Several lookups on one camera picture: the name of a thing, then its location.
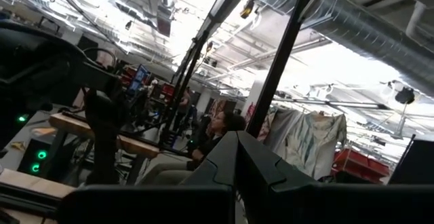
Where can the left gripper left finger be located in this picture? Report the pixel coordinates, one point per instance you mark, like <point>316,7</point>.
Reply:
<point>152,203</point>

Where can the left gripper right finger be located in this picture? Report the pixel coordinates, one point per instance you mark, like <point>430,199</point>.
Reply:
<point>339,203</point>

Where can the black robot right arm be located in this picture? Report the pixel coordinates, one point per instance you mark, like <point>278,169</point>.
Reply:
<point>40,64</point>

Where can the red crate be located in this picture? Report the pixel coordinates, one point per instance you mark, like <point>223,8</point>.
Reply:
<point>359,164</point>

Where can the white stained hanging cloth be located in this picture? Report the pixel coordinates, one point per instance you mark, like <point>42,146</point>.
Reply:
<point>305,139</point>

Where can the black screen panel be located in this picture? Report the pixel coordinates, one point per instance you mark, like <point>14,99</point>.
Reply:
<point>415,163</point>

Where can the person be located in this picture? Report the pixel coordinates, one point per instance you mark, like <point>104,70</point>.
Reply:
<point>220,125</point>
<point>183,105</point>

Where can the wooden top background table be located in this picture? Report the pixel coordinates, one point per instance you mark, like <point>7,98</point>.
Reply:
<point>78,125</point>

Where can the background monitor blue screen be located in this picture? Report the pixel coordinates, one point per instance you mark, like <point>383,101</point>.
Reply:
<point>139,79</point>

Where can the round black ceiling light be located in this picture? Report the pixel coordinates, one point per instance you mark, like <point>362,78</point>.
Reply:
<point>404,95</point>

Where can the computer tower green lights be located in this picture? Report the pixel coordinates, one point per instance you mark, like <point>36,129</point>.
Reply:
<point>30,159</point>

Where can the yellow black ceiling device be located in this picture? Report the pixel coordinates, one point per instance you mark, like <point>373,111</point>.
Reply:
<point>247,9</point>

